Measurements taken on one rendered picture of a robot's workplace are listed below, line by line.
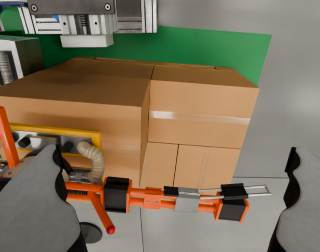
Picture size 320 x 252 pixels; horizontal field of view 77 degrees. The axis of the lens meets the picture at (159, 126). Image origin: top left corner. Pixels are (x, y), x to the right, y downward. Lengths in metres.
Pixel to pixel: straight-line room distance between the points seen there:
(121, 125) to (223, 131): 0.70
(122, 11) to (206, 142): 0.96
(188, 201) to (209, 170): 0.81
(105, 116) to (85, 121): 0.08
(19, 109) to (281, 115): 1.86
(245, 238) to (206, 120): 2.12
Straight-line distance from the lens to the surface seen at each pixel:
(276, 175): 2.42
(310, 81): 2.03
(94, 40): 0.67
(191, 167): 1.40
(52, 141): 0.72
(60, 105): 0.84
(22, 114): 0.93
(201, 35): 1.65
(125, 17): 1.42
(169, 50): 1.64
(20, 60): 1.28
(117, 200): 0.66
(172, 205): 0.67
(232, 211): 0.69
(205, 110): 1.20
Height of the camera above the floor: 1.63
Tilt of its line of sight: 62 degrees down
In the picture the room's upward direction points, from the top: 175 degrees counter-clockwise
